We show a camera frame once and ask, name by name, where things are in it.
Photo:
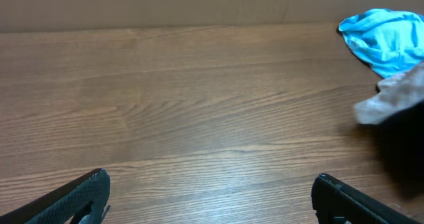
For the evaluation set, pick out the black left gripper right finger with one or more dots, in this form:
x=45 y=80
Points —
x=336 y=202

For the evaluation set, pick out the beige shorts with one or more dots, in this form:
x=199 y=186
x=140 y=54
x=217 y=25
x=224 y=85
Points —
x=397 y=93

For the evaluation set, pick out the light blue t-shirt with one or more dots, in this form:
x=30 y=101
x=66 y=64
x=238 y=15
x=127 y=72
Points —
x=390 y=42

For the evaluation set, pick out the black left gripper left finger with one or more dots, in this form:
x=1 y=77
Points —
x=83 y=200

